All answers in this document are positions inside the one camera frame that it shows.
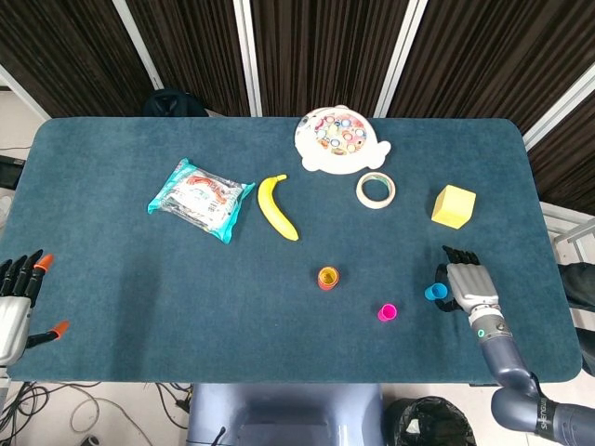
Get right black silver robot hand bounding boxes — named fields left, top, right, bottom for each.
left=435, top=244, right=501, bottom=315

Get left orange-tipped robot hand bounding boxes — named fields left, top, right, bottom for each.
left=0, top=249, right=71, bottom=367

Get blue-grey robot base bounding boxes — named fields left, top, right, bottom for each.
left=187, top=383, right=387, bottom=446

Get yellow cube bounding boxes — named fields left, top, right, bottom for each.
left=430, top=184, right=477, bottom=230

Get blue felt table cover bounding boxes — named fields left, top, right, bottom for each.
left=0, top=116, right=583, bottom=385

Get dark fabric object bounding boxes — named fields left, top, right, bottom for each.
left=556, top=260, right=595, bottom=373

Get white metal rack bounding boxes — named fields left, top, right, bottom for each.
left=541, top=202, right=595, bottom=261

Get masking tape roll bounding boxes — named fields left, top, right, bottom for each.
left=356, top=171, right=397, bottom=209

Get black trash bag bin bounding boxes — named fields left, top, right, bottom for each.
left=384, top=395, right=476, bottom=446

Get red-orange plastic cup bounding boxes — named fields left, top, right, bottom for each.
left=317, top=266, right=341, bottom=291

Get black box device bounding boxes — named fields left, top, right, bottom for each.
left=0, top=155, right=25, bottom=189

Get dark brown curtain panel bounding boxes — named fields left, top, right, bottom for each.
left=125, top=0, right=252, bottom=117
left=527, top=92, right=595, bottom=216
left=0, top=0, right=154, bottom=118
left=250, top=0, right=413, bottom=117
left=388, top=0, right=595, bottom=136

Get white fish-shaped toy game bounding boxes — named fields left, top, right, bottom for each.
left=293, top=104, right=392, bottom=176

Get yellow banana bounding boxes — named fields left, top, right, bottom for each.
left=258, top=174, right=300, bottom=243

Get teal snack packet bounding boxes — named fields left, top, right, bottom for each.
left=147, top=157, right=257, bottom=245

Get black backpack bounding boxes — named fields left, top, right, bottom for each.
left=142, top=89, right=208, bottom=118

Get floor cables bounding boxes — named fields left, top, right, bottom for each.
left=0, top=381, right=194, bottom=446

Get white partition post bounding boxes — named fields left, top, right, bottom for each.
left=231, top=0, right=263, bottom=117
left=374, top=0, right=429, bottom=118
left=111, top=0, right=164, bottom=90
left=522, top=69, right=595, bottom=151
left=0, top=62, right=51, bottom=122

